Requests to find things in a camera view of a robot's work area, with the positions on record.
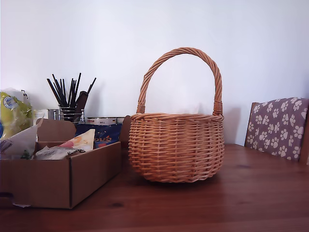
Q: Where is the blue Terry's orange egg bag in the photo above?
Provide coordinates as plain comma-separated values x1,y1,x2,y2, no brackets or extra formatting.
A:
74,122,123,149

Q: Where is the red and yellow egg bag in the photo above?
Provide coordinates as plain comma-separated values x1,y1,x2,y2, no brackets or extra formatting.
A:
57,129,96,152

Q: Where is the white egg bag black script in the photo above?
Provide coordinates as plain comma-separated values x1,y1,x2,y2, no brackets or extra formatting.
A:
32,146,85,160

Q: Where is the white egg bag green print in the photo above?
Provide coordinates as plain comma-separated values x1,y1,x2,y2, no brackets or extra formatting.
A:
0,117,44,160

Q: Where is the brown cardboard box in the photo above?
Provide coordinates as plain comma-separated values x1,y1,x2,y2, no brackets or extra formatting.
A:
0,115,132,210

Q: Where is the can with red label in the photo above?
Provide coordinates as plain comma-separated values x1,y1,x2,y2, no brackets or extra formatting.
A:
86,116,109,125

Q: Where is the thin black stick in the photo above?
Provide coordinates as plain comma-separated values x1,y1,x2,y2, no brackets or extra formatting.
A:
62,77,68,108
86,77,97,95
73,72,82,108
52,73,65,108
46,77,62,108
68,77,74,108

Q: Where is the white printed carton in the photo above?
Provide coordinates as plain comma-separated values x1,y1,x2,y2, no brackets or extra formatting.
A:
32,109,50,126

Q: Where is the yellow-green plastic bag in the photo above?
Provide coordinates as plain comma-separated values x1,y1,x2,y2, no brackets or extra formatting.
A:
0,88,33,143

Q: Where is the woven wicker basket with handle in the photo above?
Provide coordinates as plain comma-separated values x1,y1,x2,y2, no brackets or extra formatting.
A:
127,47,225,184

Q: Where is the brown wooden utensil handle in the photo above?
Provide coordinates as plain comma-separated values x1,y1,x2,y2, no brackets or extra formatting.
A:
74,90,89,122

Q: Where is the chrome wire utensil holder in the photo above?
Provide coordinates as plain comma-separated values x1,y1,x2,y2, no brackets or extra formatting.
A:
58,104,85,124

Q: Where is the chrome metal bracket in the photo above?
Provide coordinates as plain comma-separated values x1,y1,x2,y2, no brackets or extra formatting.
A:
47,108,60,121

